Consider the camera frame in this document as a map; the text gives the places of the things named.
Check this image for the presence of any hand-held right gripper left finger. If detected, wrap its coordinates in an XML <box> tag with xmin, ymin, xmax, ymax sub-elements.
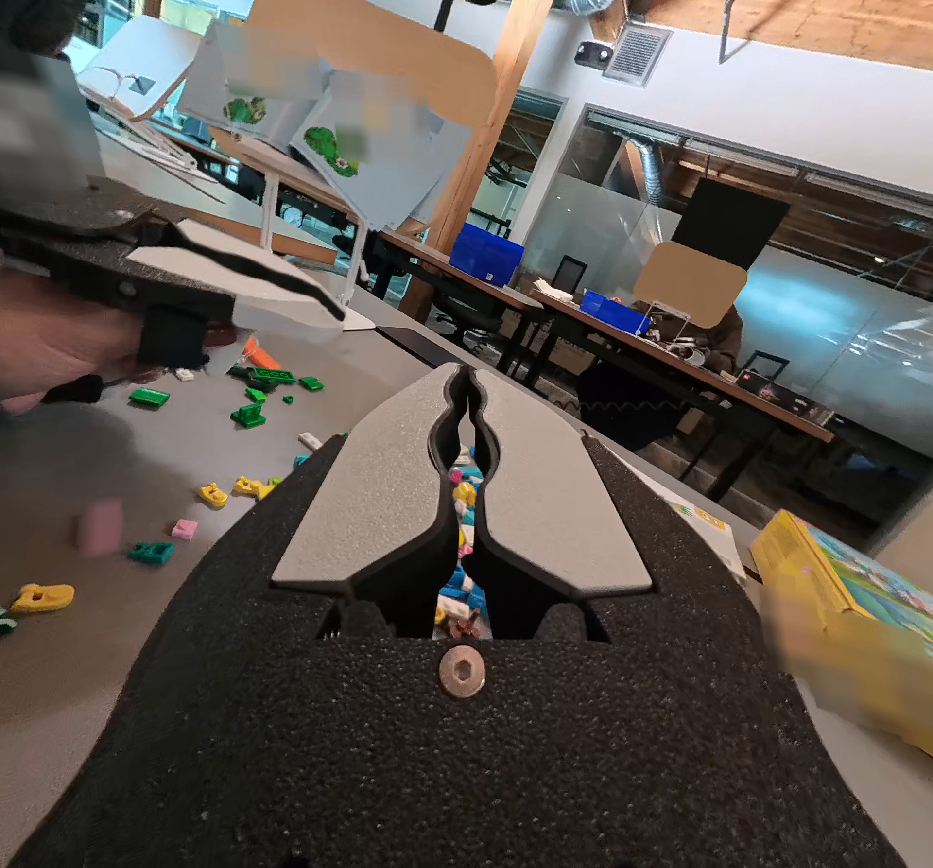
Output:
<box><xmin>271</xmin><ymin>364</ymin><xmax>471</xmax><ymax>625</ymax></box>

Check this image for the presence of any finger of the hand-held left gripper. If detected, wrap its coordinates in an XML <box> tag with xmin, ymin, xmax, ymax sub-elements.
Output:
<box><xmin>125</xmin><ymin>247</ymin><xmax>345</xmax><ymax>335</ymax></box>
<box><xmin>156</xmin><ymin>218</ymin><xmax>345</xmax><ymax>321</ymax></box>

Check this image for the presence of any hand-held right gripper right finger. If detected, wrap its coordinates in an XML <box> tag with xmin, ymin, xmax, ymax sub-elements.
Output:
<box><xmin>461</xmin><ymin>368</ymin><xmax>655</xmax><ymax>625</ymax></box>

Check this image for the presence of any dark green lego plate pair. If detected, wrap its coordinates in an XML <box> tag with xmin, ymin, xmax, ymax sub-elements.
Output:
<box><xmin>226</xmin><ymin>365</ymin><xmax>297</xmax><ymax>395</ymax></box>

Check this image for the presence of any pile of colourful lego pieces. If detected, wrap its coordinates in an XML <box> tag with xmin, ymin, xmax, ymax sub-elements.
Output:
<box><xmin>436</xmin><ymin>445</ymin><xmax>488</xmax><ymax>642</ymax></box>

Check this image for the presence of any dark lego box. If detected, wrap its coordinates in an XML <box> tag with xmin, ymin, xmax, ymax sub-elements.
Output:
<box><xmin>736</xmin><ymin>368</ymin><xmax>832</xmax><ymax>422</ymax></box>

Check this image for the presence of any yellow lego box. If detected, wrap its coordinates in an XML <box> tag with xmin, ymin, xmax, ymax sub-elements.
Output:
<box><xmin>751</xmin><ymin>509</ymin><xmax>933</xmax><ymax>756</ymax></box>

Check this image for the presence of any yellow curved lego piece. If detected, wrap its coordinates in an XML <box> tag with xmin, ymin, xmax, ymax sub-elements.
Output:
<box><xmin>10</xmin><ymin>583</ymin><xmax>76</xmax><ymax>616</ymax></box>

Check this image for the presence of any person's left hand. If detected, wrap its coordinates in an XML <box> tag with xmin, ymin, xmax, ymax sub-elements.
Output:
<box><xmin>0</xmin><ymin>266</ymin><xmax>239</xmax><ymax>417</ymax></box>

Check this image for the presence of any white booklet stand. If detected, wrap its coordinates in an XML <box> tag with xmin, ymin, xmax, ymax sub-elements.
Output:
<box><xmin>219</xmin><ymin>139</ymin><xmax>378</xmax><ymax>334</ymax></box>

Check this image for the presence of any wooden desk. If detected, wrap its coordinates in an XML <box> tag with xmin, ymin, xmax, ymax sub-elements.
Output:
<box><xmin>379</xmin><ymin>230</ymin><xmax>551</xmax><ymax>373</ymax></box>
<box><xmin>531</xmin><ymin>285</ymin><xmax>838</xmax><ymax>504</ymax></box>

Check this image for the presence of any white instruction booklet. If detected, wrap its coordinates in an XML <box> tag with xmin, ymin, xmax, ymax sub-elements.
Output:
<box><xmin>652</xmin><ymin>478</ymin><xmax>750</xmax><ymax>585</ymax></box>

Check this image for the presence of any open instruction booklet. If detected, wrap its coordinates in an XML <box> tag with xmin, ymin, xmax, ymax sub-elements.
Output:
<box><xmin>177</xmin><ymin>18</ymin><xmax>475</xmax><ymax>231</ymax></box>

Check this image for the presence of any white board on stand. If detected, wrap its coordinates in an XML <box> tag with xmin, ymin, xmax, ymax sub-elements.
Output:
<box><xmin>76</xmin><ymin>14</ymin><xmax>220</xmax><ymax>180</ymax></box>

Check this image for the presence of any blue storage bin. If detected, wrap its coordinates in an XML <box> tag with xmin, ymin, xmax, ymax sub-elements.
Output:
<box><xmin>579</xmin><ymin>289</ymin><xmax>652</xmax><ymax>337</ymax></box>
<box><xmin>449</xmin><ymin>222</ymin><xmax>526</xmax><ymax>289</ymax></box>

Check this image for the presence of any black rectangular panel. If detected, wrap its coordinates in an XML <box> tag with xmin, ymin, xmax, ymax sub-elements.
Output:
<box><xmin>671</xmin><ymin>177</ymin><xmax>792</xmax><ymax>273</ymax></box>

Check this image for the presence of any small white wire stand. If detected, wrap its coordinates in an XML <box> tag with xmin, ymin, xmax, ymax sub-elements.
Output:
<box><xmin>641</xmin><ymin>299</ymin><xmax>693</xmax><ymax>344</ymax></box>

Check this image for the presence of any wooden post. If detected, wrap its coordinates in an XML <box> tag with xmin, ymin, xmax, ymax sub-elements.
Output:
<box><xmin>399</xmin><ymin>0</ymin><xmax>584</xmax><ymax>322</ymax></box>

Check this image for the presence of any wall air vent grille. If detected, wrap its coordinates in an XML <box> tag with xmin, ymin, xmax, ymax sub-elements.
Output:
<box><xmin>602</xmin><ymin>20</ymin><xmax>674</xmax><ymax>89</ymax></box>

